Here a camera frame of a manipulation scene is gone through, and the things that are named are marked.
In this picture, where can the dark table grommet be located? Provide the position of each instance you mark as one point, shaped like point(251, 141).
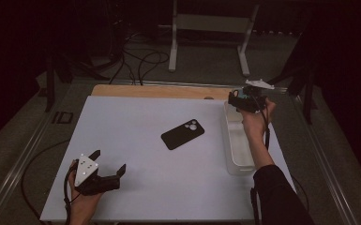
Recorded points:
point(208, 97)

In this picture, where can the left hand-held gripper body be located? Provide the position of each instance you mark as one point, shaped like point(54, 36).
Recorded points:
point(86, 170)

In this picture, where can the white table mat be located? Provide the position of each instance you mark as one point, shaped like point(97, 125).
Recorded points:
point(137, 175)

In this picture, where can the black floor bracket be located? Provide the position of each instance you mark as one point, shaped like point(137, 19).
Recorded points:
point(55, 117)

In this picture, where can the white metal stand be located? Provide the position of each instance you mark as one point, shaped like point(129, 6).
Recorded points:
point(172, 47)

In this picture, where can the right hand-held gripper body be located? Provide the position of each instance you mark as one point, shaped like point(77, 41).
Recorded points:
point(254, 101)

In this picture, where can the white plastic bin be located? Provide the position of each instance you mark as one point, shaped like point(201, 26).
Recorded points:
point(239, 150)

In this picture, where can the person's right hand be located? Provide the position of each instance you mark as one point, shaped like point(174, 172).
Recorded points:
point(256, 123)

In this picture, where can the person's left hand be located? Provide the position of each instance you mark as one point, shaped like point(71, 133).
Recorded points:
point(82, 204)

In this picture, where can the black phone case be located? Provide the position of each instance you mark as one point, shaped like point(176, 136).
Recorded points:
point(181, 135)

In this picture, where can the black stand legs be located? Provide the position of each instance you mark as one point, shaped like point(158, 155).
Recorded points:
point(308, 100)
point(49, 87)

